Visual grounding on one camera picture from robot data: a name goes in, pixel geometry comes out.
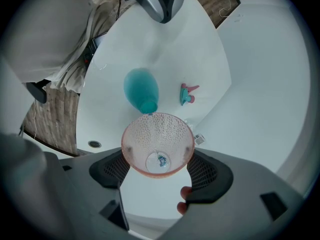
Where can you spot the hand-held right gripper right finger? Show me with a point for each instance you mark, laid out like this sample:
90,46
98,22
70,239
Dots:
237,199

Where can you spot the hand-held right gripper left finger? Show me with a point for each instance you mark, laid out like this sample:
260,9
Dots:
82,184

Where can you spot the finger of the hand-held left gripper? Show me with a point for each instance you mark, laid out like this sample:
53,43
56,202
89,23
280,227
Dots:
178,1
150,1

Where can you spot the pink plastic cup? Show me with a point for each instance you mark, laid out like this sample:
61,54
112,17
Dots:
157,139

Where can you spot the teal large spray bottle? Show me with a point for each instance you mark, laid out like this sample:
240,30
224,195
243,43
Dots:
141,90

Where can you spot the clear plastic bottle red label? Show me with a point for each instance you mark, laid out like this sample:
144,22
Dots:
198,137

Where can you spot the pink and teal spray nozzle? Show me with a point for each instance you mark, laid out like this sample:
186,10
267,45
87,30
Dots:
187,95

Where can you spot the person's right hand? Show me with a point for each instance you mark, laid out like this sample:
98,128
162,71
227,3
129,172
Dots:
183,201

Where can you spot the black device with screen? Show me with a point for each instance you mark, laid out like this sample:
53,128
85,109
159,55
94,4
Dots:
98,41

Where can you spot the person's beige printed shorts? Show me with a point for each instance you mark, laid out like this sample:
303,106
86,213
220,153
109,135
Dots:
82,61

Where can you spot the black battery pack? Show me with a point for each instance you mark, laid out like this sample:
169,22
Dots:
37,91

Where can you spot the person's beige shirt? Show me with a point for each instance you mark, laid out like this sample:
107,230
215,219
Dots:
42,34

